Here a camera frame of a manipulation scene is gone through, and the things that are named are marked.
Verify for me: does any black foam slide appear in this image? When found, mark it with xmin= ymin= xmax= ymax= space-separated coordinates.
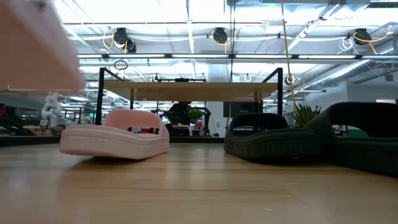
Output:
xmin=303 ymin=101 xmax=398 ymax=177
xmin=223 ymin=112 xmax=324 ymax=161

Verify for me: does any pink foam slide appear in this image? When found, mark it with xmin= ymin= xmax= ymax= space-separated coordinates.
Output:
xmin=58 ymin=109 xmax=170 ymax=161
xmin=0 ymin=0 xmax=85 ymax=93

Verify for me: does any small green potted plant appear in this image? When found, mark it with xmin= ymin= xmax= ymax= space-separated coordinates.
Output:
xmin=187 ymin=108 xmax=205 ymax=124

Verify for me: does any person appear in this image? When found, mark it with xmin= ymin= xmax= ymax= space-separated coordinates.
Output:
xmin=163 ymin=101 xmax=195 ymax=137

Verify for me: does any green succulent plant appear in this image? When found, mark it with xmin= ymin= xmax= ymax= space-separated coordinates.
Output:
xmin=292 ymin=103 xmax=323 ymax=128

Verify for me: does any white robot figure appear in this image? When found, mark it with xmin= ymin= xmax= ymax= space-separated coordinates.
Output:
xmin=40 ymin=91 xmax=65 ymax=128

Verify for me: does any wooden shelf with black frame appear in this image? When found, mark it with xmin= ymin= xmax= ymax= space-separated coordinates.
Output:
xmin=95 ymin=67 xmax=284 ymax=126

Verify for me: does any dark wall monitor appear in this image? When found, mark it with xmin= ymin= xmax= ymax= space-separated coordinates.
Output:
xmin=223 ymin=101 xmax=264 ymax=118

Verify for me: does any black ceiling cable reel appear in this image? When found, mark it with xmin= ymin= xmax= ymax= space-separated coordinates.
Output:
xmin=112 ymin=27 xmax=137 ymax=54
xmin=211 ymin=27 xmax=229 ymax=45
xmin=353 ymin=27 xmax=373 ymax=46

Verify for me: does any yellow hanging cable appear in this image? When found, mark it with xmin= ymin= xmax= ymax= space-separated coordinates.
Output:
xmin=280 ymin=0 xmax=299 ymax=113

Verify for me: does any silver ventilation duct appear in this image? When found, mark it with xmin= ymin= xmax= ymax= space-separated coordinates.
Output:
xmin=303 ymin=58 xmax=398 ymax=91

